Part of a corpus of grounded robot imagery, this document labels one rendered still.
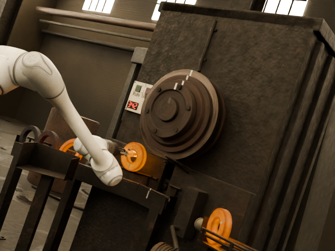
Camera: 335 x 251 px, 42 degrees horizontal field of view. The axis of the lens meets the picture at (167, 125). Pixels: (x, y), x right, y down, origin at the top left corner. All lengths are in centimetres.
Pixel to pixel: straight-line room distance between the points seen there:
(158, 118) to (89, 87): 962
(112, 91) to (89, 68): 115
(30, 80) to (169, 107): 75
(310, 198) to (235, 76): 94
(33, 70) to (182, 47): 112
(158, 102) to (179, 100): 12
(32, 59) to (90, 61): 1043
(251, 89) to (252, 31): 31
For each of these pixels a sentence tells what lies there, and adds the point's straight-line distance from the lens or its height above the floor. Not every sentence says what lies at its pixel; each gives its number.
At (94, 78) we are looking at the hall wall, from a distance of 1174.
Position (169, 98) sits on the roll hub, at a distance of 215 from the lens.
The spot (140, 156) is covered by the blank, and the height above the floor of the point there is 84.
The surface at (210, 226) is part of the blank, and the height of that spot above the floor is 69.
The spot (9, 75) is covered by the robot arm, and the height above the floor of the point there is 101.
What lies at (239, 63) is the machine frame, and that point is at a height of 146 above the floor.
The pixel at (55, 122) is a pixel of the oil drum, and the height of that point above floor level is 73.
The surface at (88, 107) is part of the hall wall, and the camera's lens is 1159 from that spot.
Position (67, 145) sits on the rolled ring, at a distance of 279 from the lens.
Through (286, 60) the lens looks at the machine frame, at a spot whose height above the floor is 152.
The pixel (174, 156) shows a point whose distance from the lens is 217.
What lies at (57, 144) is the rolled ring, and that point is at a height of 72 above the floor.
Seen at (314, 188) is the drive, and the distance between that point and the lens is 280.
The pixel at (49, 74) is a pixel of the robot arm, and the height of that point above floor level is 106.
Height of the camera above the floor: 99
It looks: 1 degrees up
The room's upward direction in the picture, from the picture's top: 19 degrees clockwise
